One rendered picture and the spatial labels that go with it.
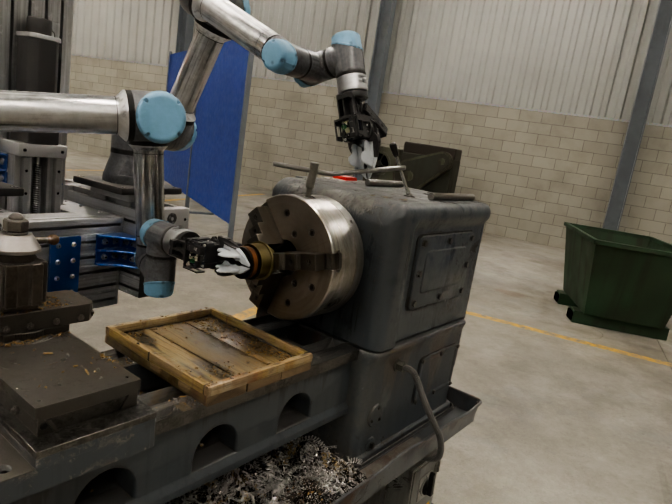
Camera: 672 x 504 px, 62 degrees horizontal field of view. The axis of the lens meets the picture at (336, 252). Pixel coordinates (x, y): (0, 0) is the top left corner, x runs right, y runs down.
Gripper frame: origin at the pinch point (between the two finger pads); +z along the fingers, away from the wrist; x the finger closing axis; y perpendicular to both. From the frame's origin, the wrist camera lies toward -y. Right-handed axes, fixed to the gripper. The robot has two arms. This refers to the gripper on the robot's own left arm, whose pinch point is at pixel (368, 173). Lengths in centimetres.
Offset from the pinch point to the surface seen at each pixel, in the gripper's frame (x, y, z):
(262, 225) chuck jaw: -18.0, 22.0, 9.9
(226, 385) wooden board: -6, 49, 42
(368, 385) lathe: -9, 1, 54
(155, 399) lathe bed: -17, 57, 42
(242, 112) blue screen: -351, -302, -150
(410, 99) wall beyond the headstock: -457, -872, -279
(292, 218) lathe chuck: -12.3, 17.2, 9.2
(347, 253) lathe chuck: -1.2, 11.8, 19.4
